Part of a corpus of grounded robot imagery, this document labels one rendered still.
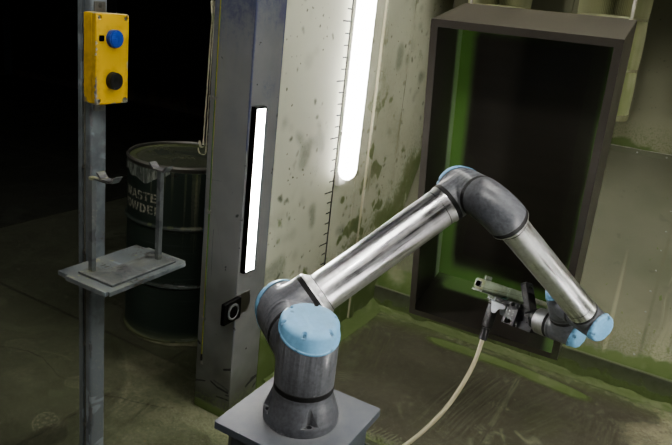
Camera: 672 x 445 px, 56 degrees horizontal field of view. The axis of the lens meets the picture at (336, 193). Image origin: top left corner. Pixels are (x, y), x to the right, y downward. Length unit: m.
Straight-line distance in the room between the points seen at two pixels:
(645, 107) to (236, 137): 2.22
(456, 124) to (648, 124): 1.33
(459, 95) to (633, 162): 1.35
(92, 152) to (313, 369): 0.97
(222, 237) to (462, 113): 1.07
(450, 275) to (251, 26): 1.44
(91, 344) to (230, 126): 0.87
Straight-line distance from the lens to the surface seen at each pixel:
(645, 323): 3.43
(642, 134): 3.69
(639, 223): 3.56
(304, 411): 1.60
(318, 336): 1.51
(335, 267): 1.71
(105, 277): 2.01
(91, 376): 2.36
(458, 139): 2.67
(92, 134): 2.05
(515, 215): 1.71
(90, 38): 1.96
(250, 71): 2.24
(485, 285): 2.34
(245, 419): 1.67
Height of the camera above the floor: 1.62
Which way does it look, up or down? 16 degrees down
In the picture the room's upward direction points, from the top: 6 degrees clockwise
